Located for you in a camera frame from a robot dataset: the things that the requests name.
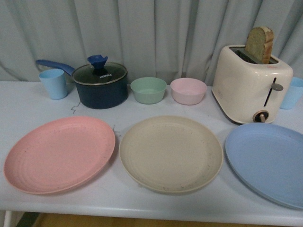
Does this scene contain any green bowl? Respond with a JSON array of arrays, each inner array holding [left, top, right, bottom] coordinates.
[[130, 77, 167, 105]]

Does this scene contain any pink bowl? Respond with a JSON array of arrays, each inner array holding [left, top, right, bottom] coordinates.
[[170, 78, 207, 105]]

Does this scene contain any beige plate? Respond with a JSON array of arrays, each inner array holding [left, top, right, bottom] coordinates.
[[119, 116, 223, 194]]

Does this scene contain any dark blue saucepan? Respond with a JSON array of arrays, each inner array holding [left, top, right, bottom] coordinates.
[[36, 60, 128, 109]]

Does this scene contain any glass pot lid blue knob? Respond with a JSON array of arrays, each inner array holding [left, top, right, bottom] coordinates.
[[72, 55, 127, 86]]

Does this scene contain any grey curtain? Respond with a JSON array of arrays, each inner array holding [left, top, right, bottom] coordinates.
[[0, 0, 303, 85]]

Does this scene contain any cream toaster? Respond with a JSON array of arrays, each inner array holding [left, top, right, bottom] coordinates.
[[212, 45, 293, 124]]

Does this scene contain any light blue cup left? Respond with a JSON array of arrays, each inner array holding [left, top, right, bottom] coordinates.
[[39, 69, 68, 100]]

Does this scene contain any light blue cup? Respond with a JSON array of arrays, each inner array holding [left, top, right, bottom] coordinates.
[[280, 77, 303, 110], [39, 69, 68, 100]]

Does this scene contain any pink plate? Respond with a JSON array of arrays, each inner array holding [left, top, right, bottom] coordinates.
[[3, 116, 116, 194]]

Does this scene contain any blue plate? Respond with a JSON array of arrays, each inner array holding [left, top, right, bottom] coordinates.
[[225, 123, 303, 209]]

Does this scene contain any bread slice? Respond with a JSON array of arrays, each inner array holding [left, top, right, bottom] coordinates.
[[245, 26, 274, 64]]

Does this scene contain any light blue cup right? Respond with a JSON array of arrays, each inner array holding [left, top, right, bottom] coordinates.
[[280, 77, 303, 110]]

